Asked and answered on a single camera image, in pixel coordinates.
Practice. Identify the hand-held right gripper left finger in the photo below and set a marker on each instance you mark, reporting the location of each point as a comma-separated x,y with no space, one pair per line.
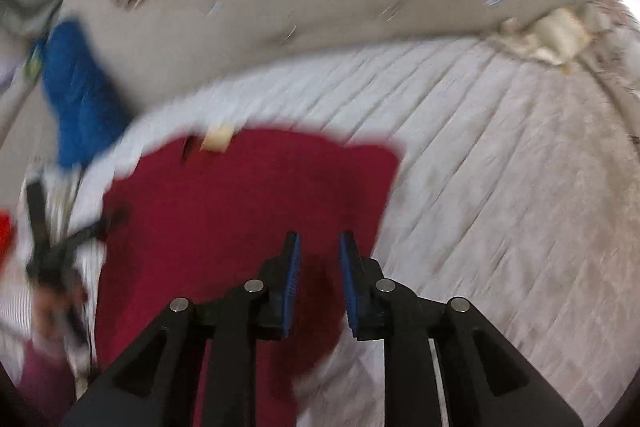
292,282

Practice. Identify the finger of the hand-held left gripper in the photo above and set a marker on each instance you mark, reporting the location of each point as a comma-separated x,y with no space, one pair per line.
92,229
35,212

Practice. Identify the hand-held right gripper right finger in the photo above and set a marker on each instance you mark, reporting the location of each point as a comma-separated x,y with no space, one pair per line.
350,282

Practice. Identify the red cloth pillowcase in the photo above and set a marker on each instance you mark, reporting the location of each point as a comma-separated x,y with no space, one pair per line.
225,217

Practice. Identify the person's left hand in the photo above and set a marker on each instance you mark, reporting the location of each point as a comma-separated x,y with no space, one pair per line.
52,312

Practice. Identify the red cloth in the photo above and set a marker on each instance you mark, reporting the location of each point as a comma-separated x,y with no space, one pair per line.
5,234

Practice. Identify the cream gold-trimmed pillow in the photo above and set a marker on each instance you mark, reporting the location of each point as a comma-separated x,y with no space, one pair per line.
12,307

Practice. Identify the blue quilted cushion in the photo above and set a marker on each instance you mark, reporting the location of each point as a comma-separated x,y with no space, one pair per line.
80,97

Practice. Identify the green and blue plush toy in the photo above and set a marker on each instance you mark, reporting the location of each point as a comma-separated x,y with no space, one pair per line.
35,62

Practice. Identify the cream quilted bed cover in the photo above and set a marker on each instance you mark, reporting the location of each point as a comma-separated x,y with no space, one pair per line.
500,207

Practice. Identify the beige tufted headboard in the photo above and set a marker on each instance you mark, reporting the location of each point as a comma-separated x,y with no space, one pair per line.
300,7

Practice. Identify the cream floral bedding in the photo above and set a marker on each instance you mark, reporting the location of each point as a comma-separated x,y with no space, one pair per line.
560,32

